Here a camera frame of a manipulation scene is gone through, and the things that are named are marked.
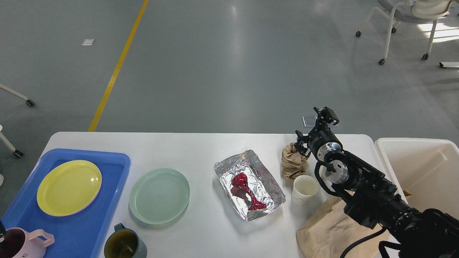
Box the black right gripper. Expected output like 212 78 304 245
295 106 343 162

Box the pink mug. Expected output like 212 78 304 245
0 228 55 258

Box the dark teal mug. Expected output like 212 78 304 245
103 223 148 258

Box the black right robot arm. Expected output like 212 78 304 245
295 107 459 258

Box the grey floor plate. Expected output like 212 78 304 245
303 115 339 128

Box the crumpled brown paper ball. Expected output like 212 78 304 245
281 143 309 180

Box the white paper cup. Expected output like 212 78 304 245
291 175 319 205

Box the blue plastic tray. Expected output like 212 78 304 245
1 148 131 258

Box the yellow plate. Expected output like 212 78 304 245
36 160 102 217

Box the aluminium foil tray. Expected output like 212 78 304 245
214 150 285 221

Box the red crumpled wrapper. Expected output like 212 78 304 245
231 173 267 211

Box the flat brown paper bag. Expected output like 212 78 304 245
296 196 382 258

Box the white plastic bin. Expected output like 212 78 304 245
374 138 459 218

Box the white office chair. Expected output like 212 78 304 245
355 0 454 65

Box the white bar on floor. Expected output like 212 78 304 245
439 62 459 69

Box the light green plate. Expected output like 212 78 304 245
128 168 190 225

